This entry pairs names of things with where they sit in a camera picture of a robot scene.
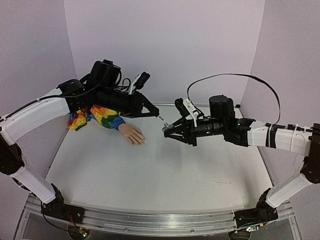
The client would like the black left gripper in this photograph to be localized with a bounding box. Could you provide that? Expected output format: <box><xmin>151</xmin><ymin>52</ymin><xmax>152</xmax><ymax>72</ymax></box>
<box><xmin>96</xmin><ymin>84</ymin><xmax>162</xmax><ymax>119</ymax></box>

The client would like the glitter nail polish bottle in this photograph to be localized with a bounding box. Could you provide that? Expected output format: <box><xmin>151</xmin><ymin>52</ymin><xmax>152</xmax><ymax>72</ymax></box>
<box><xmin>162</xmin><ymin>122</ymin><xmax>173</xmax><ymax>132</ymax></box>

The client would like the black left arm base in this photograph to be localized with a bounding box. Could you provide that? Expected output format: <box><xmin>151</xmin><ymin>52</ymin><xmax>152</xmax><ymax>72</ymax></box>
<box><xmin>41</xmin><ymin>183</ymin><xmax>85</xmax><ymax>224</ymax></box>

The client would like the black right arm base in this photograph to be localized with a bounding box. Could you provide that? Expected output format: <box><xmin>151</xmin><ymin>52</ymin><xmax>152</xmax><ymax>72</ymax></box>
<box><xmin>234</xmin><ymin>188</ymin><xmax>279</xmax><ymax>229</ymax></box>

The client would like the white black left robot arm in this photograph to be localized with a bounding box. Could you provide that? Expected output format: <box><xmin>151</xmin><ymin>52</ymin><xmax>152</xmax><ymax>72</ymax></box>
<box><xmin>0</xmin><ymin>59</ymin><xmax>160</xmax><ymax>219</ymax></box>

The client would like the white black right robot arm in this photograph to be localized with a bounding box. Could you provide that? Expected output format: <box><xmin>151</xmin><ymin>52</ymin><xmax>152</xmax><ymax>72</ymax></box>
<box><xmin>162</xmin><ymin>95</ymin><xmax>320</xmax><ymax>209</ymax></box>

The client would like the mannequin hand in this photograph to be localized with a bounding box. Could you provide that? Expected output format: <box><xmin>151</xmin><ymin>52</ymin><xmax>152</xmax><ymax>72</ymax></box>
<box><xmin>118</xmin><ymin>123</ymin><xmax>146</xmax><ymax>146</ymax></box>

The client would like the rainbow colored sleeve cloth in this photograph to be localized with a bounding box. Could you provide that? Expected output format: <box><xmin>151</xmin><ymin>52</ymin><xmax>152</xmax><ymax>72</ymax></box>
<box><xmin>68</xmin><ymin>105</ymin><xmax>126</xmax><ymax>131</ymax></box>

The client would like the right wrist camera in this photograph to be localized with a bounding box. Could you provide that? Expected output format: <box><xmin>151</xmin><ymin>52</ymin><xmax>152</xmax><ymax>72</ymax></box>
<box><xmin>174</xmin><ymin>97</ymin><xmax>204</xmax><ymax>128</ymax></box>

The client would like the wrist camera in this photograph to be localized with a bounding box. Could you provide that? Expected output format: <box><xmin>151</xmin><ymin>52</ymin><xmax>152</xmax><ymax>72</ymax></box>
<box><xmin>128</xmin><ymin>71</ymin><xmax>151</xmax><ymax>95</ymax></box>
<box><xmin>174</xmin><ymin>97</ymin><xmax>204</xmax><ymax>128</ymax></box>

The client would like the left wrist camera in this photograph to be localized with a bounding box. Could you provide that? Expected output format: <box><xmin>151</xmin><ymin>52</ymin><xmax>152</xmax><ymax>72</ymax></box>
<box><xmin>128</xmin><ymin>71</ymin><xmax>151</xmax><ymax>95</ymax></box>

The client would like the black right camera cable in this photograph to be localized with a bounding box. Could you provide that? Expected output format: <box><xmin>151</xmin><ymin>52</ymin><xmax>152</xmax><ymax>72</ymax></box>
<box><xmin>187</xmin><ymin>72</ymin><xmax>281</xmax><ymax>126</ymax></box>

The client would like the aluminium front rail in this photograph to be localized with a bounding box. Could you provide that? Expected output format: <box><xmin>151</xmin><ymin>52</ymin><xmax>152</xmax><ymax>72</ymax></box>
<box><xmin>26</xmin><ymin>195</ymin><xmax>294</xmax><ymax>237</ymax></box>

